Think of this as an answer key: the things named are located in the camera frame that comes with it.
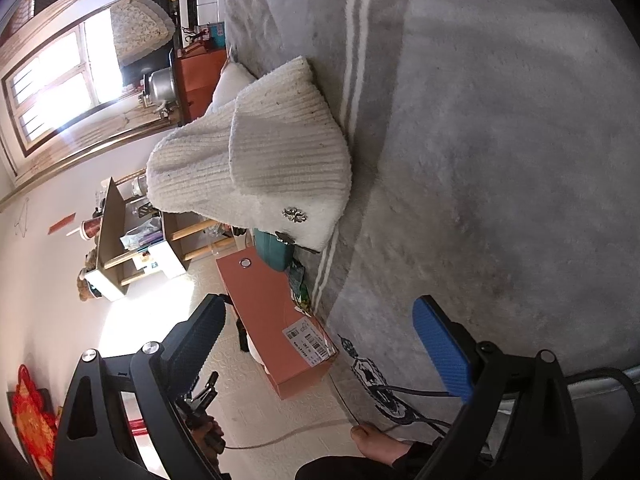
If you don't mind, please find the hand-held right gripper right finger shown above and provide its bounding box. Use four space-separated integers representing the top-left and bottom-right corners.
412 296 583 480

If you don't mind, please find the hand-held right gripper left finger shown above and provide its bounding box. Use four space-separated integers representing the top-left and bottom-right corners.
52 294 226 480

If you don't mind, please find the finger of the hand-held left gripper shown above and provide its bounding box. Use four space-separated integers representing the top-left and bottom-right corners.
181 371 221 418

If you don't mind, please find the pink cardboard box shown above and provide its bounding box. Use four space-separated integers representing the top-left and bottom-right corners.
216 249 340 401

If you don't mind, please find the small green pea snack packet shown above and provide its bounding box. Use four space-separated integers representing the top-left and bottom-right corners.
289 260 313 317

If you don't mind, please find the white knit hat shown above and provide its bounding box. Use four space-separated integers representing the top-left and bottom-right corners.
146 56 353 253

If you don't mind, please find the person's bare foot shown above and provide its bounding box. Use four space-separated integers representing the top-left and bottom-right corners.
351 422 416 466

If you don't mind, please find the brown teddy bear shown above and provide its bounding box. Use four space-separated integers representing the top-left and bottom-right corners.
77 250 103 301

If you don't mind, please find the wooden shelf rack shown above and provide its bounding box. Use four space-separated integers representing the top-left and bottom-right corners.
82 170 236 303

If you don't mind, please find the red drink cup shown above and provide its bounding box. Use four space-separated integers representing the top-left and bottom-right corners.
70 217 103 241

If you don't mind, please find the grey printed blanket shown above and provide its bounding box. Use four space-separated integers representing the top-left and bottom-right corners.
220 0 640 441

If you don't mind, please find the metal pressure cooker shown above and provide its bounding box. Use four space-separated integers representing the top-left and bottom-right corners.
142 65 178 111

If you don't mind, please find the white fluffy cushion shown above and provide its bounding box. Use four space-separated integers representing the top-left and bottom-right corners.
212 62 257 111

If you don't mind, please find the orange cabinet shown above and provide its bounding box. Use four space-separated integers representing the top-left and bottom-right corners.
172 45 231 123

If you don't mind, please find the wooden framed window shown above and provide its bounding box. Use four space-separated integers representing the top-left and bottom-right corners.
0 7 126 161

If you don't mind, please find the cream lace cover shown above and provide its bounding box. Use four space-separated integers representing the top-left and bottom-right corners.
107 0 176 68

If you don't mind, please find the black cable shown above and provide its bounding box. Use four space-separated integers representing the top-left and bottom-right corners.
370 367 640 441

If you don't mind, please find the red wall decoration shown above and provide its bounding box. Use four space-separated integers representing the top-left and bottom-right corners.
7 365 61 478

